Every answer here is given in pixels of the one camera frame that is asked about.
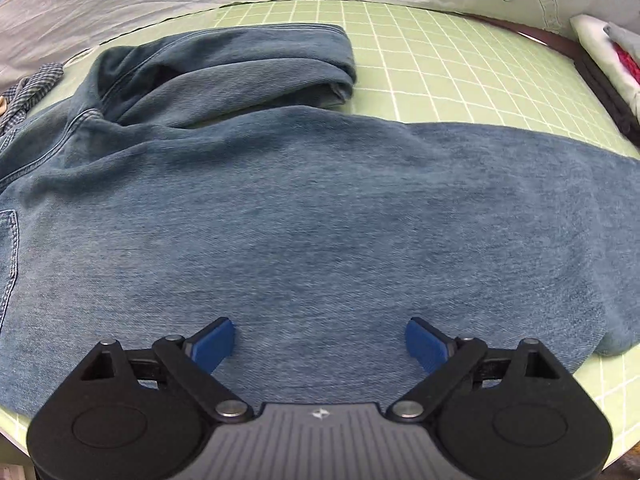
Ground white garment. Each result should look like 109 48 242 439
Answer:
570 14 640 111

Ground light grey garment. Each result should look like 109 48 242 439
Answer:
602 22 640 61

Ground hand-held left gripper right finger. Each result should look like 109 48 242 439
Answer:
387 317 561 423

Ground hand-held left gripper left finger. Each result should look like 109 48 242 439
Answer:
80 317 253 423

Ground blue denim jeans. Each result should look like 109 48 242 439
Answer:
0 24 640 418

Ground green grid mat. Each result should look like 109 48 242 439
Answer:
0 0 640 466

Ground black garment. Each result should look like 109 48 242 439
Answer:
575 55 640 148

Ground dark checked garment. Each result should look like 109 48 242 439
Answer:
0 62 66 136

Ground red knit garment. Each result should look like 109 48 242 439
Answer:
612 42 640 86

